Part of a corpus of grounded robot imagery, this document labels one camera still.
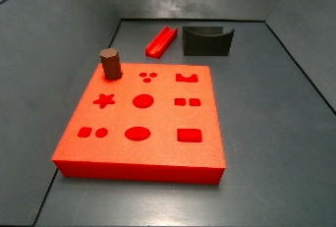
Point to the red foam shape board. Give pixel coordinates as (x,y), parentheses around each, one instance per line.
(146,128)

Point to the red arch bar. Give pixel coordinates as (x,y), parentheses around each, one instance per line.
(161,43)

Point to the brown hexagonal peg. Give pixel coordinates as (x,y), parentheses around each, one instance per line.
(111,64)

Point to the black curved fixture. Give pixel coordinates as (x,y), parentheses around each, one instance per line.
(207,41)

